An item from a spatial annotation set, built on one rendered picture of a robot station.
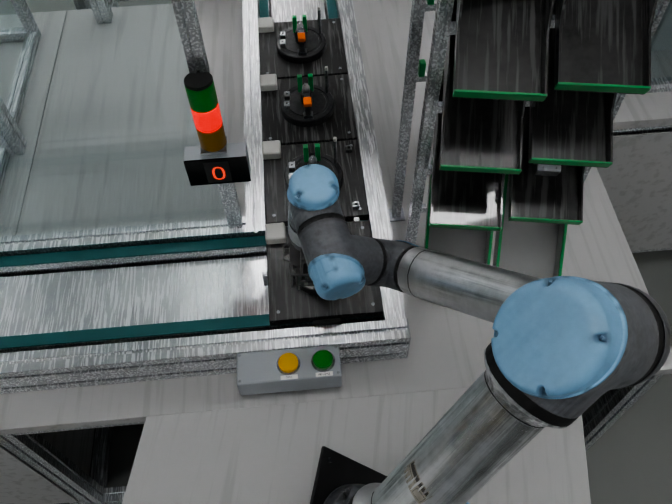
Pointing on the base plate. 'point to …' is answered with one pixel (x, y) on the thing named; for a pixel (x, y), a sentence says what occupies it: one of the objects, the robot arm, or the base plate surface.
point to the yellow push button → (288, 362)
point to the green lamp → (200, 102)
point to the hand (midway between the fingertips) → (306, 270)
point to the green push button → (323, 359)
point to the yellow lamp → (212, 140)
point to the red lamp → (207, 122)
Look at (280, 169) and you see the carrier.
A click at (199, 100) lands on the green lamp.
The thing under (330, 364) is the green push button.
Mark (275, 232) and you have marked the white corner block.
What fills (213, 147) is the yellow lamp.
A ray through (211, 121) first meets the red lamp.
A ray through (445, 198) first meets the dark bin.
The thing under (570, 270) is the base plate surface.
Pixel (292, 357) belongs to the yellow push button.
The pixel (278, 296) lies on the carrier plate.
